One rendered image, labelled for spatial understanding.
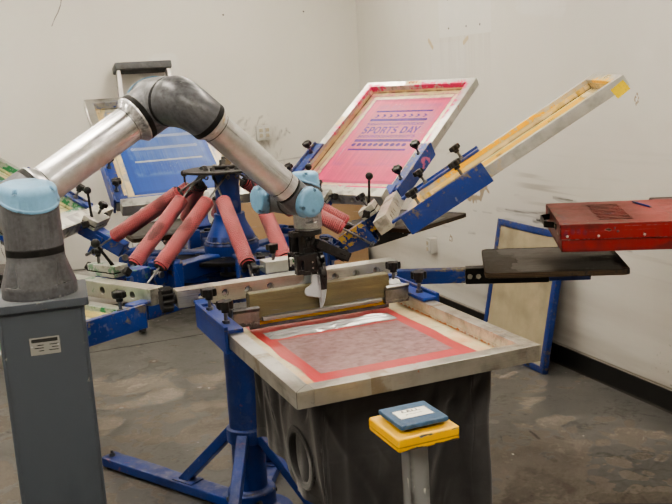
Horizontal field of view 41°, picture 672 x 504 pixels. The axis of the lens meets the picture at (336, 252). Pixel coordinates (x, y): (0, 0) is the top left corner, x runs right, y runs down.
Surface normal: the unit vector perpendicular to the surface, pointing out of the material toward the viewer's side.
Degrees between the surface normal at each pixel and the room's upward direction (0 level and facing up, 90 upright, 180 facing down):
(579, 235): 90
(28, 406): 90
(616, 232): 91
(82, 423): 90
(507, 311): 79
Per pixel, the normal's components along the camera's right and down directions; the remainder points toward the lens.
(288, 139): 0.39, 0.15
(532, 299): -0.92, -0.07
